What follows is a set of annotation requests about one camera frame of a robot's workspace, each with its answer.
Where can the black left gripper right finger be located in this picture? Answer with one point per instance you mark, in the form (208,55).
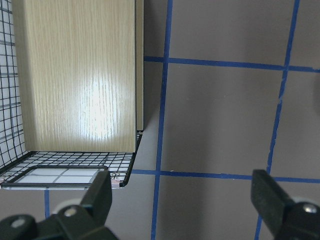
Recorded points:
(268,198)

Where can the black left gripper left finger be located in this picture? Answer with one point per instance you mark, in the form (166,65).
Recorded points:
(98,198)

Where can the wire basket with wooden shelf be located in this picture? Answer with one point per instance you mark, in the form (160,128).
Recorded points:
(71,92)

